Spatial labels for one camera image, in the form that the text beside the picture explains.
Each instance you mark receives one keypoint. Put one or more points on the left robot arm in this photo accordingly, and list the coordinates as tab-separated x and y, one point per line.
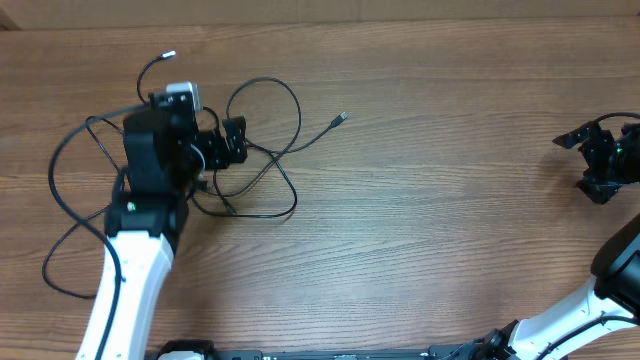
166	152

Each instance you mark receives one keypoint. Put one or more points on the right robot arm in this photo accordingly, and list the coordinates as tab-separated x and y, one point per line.
609	300

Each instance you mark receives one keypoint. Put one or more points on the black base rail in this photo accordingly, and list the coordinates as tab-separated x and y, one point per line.
205	349

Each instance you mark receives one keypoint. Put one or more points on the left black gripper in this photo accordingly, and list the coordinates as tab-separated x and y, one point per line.
211	141

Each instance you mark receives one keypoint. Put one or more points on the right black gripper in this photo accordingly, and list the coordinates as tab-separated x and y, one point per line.
605	186

